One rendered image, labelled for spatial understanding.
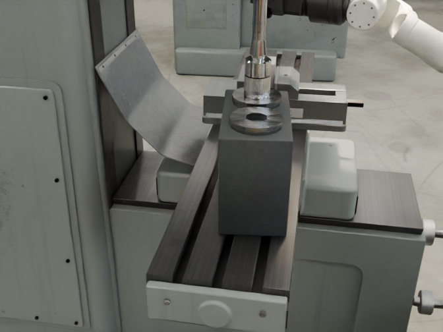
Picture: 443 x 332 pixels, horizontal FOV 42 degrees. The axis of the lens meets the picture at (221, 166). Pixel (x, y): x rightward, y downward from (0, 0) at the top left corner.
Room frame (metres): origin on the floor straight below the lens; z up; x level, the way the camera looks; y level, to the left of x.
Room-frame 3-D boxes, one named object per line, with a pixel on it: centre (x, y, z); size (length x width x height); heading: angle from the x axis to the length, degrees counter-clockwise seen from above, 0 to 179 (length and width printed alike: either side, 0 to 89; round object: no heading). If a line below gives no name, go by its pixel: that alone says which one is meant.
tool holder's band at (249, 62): (0.99, -0.06, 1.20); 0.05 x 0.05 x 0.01
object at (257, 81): (0.99, -0.06, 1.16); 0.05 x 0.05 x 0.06
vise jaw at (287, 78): (1.34, -0.16, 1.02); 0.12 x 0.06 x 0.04; 172
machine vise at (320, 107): (1.35, -0.13, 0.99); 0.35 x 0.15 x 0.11; 82
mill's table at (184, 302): (1.29, -0.10, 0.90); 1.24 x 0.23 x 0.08; 170
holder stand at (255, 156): (0.94, -0.06, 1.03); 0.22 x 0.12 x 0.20; 177
